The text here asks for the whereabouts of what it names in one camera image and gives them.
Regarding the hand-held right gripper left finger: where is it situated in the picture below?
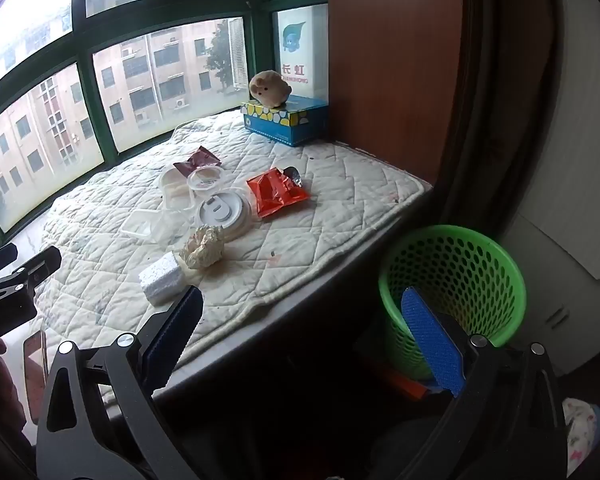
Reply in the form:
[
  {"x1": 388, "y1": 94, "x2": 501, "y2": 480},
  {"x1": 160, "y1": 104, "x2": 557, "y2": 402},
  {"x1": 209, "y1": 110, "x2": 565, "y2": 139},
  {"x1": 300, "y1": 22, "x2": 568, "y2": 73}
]
[{"x1": 35, "y1": 285, "x2": 204, "y2": 480}]

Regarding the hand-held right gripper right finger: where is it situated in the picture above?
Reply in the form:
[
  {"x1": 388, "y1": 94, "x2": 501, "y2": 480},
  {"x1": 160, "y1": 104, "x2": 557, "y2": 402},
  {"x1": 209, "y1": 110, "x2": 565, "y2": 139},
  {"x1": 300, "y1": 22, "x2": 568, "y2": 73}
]
[{"x1": 401, "y1": 286, "x2": 569, "y2": 480}]

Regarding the white foam block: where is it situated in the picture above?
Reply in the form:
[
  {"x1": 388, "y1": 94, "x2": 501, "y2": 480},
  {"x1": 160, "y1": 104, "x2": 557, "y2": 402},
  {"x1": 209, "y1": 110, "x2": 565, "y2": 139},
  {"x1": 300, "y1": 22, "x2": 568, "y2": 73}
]
[{"x1": 139, "y1": 251, "x2": 183, "y2": 306}]

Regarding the beige paper tissue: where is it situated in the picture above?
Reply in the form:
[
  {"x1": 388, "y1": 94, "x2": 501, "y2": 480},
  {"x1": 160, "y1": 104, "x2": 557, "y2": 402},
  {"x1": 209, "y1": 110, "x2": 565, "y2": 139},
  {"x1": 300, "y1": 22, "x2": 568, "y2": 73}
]
[{"x1": 180, "y1": 225, "x2": 226, "y2": 271}]

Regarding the green plastic mesh basket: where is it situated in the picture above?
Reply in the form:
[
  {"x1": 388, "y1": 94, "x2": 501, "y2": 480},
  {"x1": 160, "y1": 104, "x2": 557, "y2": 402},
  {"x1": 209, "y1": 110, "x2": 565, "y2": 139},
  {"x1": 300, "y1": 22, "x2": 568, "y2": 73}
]
[{"x1": 378, "y1": 225, "x2": 527, "y2": 381}]

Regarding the white round cup lid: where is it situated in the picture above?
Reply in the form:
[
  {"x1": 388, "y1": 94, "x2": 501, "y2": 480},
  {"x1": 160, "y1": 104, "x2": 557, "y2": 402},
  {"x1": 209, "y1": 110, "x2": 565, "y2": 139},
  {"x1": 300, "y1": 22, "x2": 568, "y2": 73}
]
[{"x1": 195, "y1": 187, "x2": 255, "y2": 241}]

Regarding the orange snack packet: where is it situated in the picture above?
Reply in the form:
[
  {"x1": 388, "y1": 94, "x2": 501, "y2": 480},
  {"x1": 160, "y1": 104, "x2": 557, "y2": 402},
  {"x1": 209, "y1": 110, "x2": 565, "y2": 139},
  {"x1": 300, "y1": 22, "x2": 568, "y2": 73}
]
[{"x1": 246, "y1": 166, "x2": 309, "y2": 219}]

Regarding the orange object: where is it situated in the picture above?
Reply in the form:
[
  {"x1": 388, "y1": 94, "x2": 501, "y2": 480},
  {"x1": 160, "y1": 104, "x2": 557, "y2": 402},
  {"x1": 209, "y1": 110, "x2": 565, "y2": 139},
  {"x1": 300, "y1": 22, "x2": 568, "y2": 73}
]
[{"x1": 380, "y1": 362, "x2": 431, "y2": 402}]

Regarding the clear plastic container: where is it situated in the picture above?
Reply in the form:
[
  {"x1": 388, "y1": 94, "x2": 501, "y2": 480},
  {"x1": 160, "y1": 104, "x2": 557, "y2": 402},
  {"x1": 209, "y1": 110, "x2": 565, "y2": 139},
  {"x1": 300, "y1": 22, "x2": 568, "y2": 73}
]
[
  {"x1": 160, "y1": 165, "x2": 197, "y2": 211},
  {"x1": 120, "y1": 208, "x2": 201, "y2": 248}
]

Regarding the white cabinet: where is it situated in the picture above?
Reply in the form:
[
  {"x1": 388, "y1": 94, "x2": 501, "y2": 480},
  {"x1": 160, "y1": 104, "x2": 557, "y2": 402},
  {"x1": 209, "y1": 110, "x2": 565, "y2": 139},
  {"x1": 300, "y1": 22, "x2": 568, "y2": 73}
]
[{"x1": 495, "y1": 0, "x2": 600, "y2": 378}]

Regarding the clear round plastic lid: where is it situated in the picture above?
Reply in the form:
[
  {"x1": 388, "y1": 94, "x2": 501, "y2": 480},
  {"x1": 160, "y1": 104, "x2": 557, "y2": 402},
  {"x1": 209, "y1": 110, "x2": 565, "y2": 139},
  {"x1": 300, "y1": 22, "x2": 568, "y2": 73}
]
[{"x1": 187, "y1": 164, "x2": 227, "y2": 200}]

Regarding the maroon snack wrapper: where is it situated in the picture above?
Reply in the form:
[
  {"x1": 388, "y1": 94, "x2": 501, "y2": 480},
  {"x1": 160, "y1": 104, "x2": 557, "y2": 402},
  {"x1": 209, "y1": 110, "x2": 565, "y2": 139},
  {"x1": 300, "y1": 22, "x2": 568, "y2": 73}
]
[{"x1": 173, "y1": 146, "x2": 222, "y2": 177}]

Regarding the person's floral clothing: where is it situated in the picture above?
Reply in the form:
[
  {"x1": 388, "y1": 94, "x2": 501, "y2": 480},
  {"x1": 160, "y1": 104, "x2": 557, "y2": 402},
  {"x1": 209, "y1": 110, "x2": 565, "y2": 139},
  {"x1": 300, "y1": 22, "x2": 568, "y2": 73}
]
[{"x1": 562, "y1": 397, "x2": 600, "y2": 478}]

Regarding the white quilted mat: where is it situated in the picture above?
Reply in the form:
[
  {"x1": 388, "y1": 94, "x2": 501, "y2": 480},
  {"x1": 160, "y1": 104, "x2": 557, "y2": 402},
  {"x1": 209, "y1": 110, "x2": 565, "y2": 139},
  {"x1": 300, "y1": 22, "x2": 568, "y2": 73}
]
[{"x1": 30, "y1": 110, "x2": 426, "y2": 376}]

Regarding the blue patterned tissue box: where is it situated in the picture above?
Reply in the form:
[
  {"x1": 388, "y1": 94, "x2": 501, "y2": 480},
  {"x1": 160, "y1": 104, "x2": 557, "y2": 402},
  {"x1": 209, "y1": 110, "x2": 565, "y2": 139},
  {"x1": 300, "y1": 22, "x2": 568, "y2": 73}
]
[{"x1": 240, "y1": 94, "x2": 329, "y2": 147}]

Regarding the white board sheet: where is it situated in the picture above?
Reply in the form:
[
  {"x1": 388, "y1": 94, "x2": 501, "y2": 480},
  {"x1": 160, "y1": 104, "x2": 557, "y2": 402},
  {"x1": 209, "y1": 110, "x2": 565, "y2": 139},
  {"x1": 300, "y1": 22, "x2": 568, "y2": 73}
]
[{"x1": 517, "y1": 0, "x2": 600, "y2": 281}]

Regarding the beige plush toy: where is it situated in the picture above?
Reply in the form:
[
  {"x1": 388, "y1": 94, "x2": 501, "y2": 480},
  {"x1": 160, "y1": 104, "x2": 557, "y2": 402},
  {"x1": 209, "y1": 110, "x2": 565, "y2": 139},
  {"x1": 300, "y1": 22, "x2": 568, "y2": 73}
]
[{"x1": 249, "y1": 71, "x2": 293, "y2": 108}]

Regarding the dark curtain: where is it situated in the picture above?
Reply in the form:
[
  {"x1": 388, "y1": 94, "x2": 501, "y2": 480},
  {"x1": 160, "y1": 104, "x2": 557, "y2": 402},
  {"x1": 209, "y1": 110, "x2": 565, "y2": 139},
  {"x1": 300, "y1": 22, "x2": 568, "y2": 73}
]
[{"x1": 440, "y1": 0, "x2": 566, "y2": 241}]

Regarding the brown wooden panel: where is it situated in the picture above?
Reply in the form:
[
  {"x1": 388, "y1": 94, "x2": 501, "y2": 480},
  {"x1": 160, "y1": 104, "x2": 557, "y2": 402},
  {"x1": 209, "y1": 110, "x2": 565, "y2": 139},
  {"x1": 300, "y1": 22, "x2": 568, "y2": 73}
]
[{"x1": 327, "y1": 0, "x2": 463, "y2": 191}]

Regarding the white sign with blue leaf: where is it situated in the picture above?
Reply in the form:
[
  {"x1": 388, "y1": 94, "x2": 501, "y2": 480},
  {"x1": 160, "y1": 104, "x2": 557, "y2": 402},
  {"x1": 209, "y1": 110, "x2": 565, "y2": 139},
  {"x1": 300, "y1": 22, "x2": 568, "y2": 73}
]
[{"x1": 278, "y1": 5, "x2": 328, "y2": 98}]

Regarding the green window frame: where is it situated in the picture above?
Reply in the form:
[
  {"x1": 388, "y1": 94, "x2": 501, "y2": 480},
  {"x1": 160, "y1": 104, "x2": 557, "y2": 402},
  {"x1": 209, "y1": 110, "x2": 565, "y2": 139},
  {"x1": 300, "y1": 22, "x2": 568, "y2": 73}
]
[{"x1": 0, "y1": 0, "x2": 328, "y2": 246}]

